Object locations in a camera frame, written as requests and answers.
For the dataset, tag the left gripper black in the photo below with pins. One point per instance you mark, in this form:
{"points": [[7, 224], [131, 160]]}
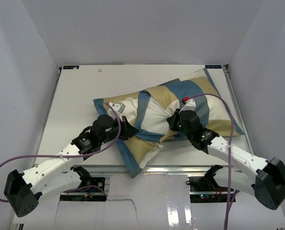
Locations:
{"points": [[127, 130]]}

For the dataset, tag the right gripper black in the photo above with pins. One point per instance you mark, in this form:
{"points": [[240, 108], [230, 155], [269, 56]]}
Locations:
{"points": [[174, 120]]}

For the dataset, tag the white pillow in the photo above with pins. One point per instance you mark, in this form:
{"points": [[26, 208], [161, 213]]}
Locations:
{"points": [[153, 117]]}

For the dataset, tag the blue beige white checked pillowcase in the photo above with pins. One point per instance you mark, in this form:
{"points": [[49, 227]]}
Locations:
{"points": [[144, 146]]}

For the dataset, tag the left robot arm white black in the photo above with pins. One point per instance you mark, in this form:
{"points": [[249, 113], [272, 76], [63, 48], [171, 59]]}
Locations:
{"points": [[24, 190]]}

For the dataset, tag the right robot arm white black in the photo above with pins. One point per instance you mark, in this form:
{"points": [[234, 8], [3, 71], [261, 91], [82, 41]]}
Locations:
{"points": [[264, 179]]}

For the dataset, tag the blue label right corner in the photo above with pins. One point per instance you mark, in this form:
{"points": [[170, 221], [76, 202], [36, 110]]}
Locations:
{"points": [[213, 66]]}

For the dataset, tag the blue label corner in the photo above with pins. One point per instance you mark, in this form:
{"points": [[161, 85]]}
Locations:
{"points": [[213, 66], [68, 67]]}

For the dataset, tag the blue label left corner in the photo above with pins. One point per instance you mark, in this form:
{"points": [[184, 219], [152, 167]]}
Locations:
{"points": [[68, 67]]}

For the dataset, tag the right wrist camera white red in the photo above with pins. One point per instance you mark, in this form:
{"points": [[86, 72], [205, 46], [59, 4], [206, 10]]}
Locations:
{"points": [[188, 104]]}

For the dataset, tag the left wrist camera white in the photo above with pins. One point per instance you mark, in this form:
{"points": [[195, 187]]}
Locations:
{"points": [[116, 110]]}

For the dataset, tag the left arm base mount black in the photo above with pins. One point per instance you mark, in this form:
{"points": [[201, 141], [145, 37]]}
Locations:
{"points": [[88, 184]]}

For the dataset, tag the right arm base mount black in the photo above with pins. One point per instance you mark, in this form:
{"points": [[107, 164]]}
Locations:
{"points": [[204, 189]]}

